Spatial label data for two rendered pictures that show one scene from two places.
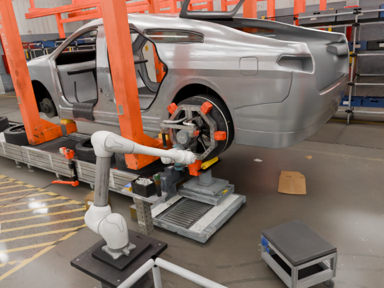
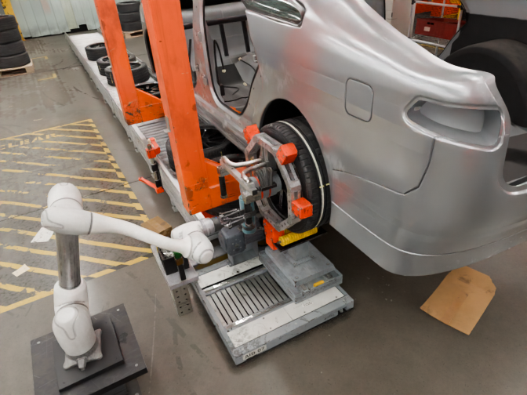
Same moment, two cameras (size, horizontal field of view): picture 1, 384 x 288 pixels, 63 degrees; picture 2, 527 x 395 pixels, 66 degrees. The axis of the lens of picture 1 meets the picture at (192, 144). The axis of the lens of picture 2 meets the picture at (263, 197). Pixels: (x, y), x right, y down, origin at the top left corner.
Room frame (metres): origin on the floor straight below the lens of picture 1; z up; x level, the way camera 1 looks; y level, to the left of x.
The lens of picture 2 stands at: (1.18, -0.90, 2.02)
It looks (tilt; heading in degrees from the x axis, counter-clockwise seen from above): 32 degrees down; 27
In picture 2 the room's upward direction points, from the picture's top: 4 degrees counter-clockwise
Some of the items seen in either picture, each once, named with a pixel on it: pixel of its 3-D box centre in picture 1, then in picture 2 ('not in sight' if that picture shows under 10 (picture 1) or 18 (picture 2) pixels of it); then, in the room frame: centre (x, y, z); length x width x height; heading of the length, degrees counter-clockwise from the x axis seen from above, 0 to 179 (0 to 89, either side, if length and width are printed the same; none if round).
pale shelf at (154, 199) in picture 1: (143, 193); (172, 261); (2.59, 0.48, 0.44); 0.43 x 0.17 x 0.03; 53
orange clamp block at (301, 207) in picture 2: (220, 135); (301, 208); (2.81, -0.27, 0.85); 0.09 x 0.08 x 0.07; 53
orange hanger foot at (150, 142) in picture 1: (156, 140); (239, 171); (3.32, 0.38, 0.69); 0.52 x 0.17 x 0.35; 143
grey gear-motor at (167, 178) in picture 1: (171, 182); (249, 238); (3.15, 0.26, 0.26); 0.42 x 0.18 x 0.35; 143
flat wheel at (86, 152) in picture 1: (102, 149); (201, 149); (4.07, 1.22, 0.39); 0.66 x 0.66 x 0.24
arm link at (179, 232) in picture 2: (170, 156); (187, 235); (2.43, 0.19, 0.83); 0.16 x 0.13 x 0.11; 143
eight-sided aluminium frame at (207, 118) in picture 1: (192, 132); (271, 183); (3.00, -0.01, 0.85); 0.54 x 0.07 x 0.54; 53
